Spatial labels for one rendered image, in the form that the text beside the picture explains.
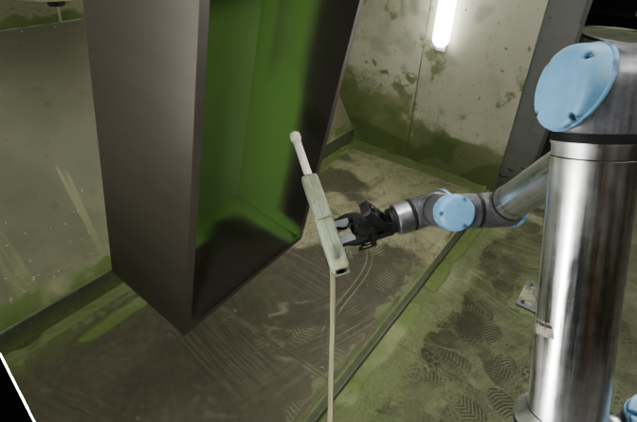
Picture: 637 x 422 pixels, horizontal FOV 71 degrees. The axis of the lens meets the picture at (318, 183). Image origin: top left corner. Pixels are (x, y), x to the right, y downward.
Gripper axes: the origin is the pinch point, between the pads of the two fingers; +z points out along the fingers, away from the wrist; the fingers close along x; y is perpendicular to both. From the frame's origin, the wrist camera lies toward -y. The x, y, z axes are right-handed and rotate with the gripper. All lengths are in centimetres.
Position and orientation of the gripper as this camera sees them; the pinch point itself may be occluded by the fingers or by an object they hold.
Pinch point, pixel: (324, 237)
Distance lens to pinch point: 121.9
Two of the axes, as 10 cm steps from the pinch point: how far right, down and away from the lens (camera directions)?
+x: -2.9, -7.6, 5.8
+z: -9.5, 2.7, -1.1
